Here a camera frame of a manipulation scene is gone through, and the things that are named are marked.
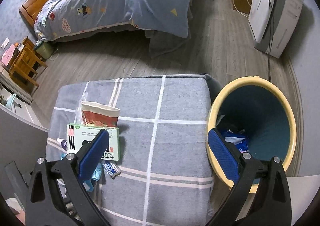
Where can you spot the red white paper cup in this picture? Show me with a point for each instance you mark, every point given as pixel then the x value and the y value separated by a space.
pixel 100 115

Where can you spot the yellow rimmed teal trash bin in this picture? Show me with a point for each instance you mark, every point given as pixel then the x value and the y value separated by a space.
pixel 258 107

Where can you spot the blue wet wipes pack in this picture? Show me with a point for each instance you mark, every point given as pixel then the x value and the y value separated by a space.
pixel 240 140

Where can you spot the grey checked floor mat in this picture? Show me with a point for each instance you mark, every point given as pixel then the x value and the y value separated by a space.
pixel 165 175

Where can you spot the small blue white tube box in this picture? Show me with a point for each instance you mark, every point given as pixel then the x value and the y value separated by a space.
pixel 111 168

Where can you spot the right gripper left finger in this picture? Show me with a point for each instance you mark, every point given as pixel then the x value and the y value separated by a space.
pixel 90 155

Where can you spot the light blue plastic basket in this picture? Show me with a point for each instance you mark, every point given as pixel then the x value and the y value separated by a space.
pixel 88 184

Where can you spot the purple spray bottle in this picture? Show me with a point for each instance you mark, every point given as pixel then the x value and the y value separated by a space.
pixel 63 143

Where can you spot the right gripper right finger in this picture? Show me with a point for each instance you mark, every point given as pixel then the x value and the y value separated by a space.
pixel 226 159

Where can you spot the pink box on stool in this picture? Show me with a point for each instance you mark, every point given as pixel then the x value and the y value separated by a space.
pixel 7 55

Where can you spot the blue cartoon duvet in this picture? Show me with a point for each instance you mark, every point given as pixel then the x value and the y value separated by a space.
pixel 61 18

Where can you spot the small green waste bin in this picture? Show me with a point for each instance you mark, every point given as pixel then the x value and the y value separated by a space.
pixel 44 49

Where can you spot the wooden bedside stool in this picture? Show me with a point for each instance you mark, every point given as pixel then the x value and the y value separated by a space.
pixel 27 67

